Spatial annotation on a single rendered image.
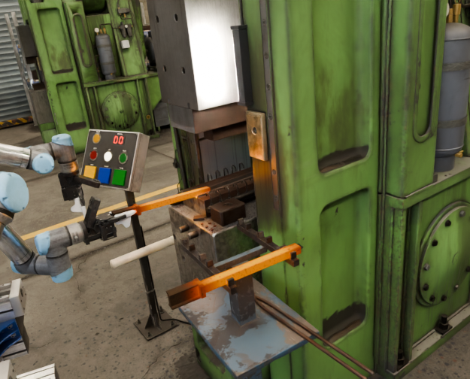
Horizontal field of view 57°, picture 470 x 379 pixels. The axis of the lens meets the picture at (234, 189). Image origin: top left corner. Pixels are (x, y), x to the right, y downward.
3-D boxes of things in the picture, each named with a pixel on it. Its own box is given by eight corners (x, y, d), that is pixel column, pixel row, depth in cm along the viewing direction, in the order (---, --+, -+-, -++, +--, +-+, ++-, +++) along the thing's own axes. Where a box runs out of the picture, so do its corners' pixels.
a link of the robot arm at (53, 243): (37, 253, 155) (31, 231, 152) (68, 243, 160) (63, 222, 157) (42, 262, 149) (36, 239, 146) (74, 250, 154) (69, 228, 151)
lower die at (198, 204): (206, 217, 179) (204, 198, 176) (183, 204, 195) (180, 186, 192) (283, 188, 200) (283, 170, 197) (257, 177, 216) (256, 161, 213)
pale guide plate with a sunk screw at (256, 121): (264, 161, 155) (260, 114, 148) (249, 156, 162) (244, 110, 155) (268, 159, 156) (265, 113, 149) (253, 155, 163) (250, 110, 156)
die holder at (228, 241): (225, 328, 182) (213, 234, 165) (181, 289, 212) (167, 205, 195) (321, 276, 210) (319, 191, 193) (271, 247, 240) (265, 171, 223)
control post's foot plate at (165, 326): (147, 343, 247) (144, 330, 244) (131, 323, 265) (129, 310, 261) (180, 325, 258) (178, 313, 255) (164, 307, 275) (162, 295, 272)
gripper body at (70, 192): (64, 196, 190) (57, 171, 185) (84, 192, 192) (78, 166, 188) (65, 202, 183) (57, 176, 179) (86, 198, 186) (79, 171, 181)
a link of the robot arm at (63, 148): (47, 135, 179) (68, 131, 182) (54, 161, 183) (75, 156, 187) (50, 139, 172) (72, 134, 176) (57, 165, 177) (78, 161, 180)
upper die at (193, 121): (195, 134, 166) (192, 109, 162) (171, 126, 181) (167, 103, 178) (279, 111, 187) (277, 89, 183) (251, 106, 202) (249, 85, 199)
